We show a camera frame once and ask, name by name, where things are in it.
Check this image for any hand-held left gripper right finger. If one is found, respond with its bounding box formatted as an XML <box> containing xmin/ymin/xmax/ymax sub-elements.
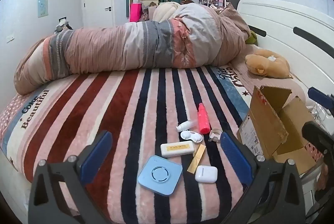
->
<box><xmin>220</xmin><ymin>131</ymin><xmax>306</xmax><ymax>224</ymax></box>

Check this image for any bright pink bag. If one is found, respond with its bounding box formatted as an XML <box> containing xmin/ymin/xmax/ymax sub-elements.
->
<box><xmin>130</xmin><ymin>3</ymin><xmax>143</xmax><ymax>23</ymax></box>

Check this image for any gold lipstick box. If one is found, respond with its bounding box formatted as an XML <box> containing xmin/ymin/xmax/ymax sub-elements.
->
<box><xmin>187</xmin><ymin>144</ymin><xmax>206</xmax><ymax>173</ymax></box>

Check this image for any white bed headboard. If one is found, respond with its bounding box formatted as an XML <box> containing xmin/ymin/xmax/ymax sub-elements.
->
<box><xmin>237</xmin><ymin>0</ymin><xmax>334</xmax><ymax>109</ymax></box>

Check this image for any white case with yellow label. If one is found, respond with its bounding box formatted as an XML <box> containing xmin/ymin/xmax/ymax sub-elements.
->
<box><xmin>160</xmin><ymin>142</ymin><xmax>196</xmax><ymax>158</ymax></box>

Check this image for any pink polka-dot sheet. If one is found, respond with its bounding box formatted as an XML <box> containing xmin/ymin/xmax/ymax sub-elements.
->
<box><xmin>305</xmin><ymin>142</ymin><xmax>324</xmax><ymax>163</ymax></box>

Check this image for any small white bottle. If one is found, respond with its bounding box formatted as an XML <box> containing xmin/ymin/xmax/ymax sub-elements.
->
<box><xmin>176</xmin><ymin>121</ymin><xmax>199</xmax><ymax>132</ymax></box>

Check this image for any pink grey striped duvet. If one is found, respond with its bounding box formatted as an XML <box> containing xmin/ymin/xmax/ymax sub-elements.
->
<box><xmin>14</xmin><ymin>3</ymin><xmax>251</xmax><ymax>95</ymax></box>

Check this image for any green plush toy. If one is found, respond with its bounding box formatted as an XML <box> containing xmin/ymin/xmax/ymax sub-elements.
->
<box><xmin>245</xmin><ymin>29</ymin><xmax>259</xmax><ymax>45</ymax></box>

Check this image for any cream knotted cushion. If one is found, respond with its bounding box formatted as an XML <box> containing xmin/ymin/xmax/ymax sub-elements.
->
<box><xmin>153</xmin><ymin>2</ymin><xmax>183</xmax><ymax>22</ymax></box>

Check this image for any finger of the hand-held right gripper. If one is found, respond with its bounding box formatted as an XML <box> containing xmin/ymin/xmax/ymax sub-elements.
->
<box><xmin>302</xmin><ymin>121</ymin><xmax>334</xmax><ymax>160</ymax></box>
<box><xmin>307</xmin><ymin>87</ymin><xmax>334</xmax><ymax>111</ymax></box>

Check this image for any striped fleece blanket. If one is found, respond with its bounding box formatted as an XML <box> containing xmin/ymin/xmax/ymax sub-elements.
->
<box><xmin>0</xmin><ymin>65</ymin><xmax>253</xmax><ymax>224</ymax></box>

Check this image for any white earbuds case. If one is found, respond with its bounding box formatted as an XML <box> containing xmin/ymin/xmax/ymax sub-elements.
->
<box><xmin>195</xmin><ymin>165</ymin><xmax>218</xmax><ymax>183</ymax></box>

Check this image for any small blue wall poster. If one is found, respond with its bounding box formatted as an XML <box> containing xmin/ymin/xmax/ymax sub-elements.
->
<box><xmin>38</xmin><ymin>0</ymin><xmax>49</xmax><ymax>18</ymax></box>

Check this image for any brown plush toy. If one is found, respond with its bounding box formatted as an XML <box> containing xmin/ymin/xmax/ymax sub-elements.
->
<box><xmin>245</xmin><ymin>50</ymin><xmax>291</xmax><ymax>79</ymax></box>

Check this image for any clear tape roll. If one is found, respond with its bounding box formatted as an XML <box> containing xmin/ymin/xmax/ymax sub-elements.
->
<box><xmin>209</xmin><ymin>129</ymin><xmax>222</xmax><ymax>143</ymax></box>

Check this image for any light blue square device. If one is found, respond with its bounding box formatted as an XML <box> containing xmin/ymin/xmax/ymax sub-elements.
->
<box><xmin>137</xmin><ymin>155</ymin><xmax>183</xmax><ymax>196</ymax></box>

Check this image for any black and grey equipment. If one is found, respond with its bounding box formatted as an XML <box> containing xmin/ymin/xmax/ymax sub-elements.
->
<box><xmin>55</xmin><ymin>18</ymin><xmax>72</xmax><ymax>32</ymax></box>

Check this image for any white cable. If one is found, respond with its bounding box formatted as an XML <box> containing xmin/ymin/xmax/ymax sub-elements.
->
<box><xmin>310</xmin><ymin>105</ymin><xmax>327</xmax><ymax>120</ymax></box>

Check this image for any brown cardboard box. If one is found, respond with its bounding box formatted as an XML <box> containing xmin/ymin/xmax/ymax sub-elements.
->
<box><xmin>237</xmin><ymin>85</ymin><xmax>323</xmax><ymax>175</ymax></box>

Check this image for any pink spray bottle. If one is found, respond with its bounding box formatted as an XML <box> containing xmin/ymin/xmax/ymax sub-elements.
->
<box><xmin>197</xmin><ymin>103</ymin><xmax>211</xmax><ymax>134</ymax></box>

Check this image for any white contact lens case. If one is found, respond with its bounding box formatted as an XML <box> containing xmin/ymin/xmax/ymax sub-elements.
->
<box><xmin>181</xmin><ymin>130</ymin><xmax>203</xmax><ymax>144</ymax></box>

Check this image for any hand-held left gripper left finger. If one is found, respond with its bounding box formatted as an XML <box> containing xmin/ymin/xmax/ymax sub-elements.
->
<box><xmin>27</xmin><ymin>130</ymin><xmax>113</xmax><ymax>224</ymax></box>

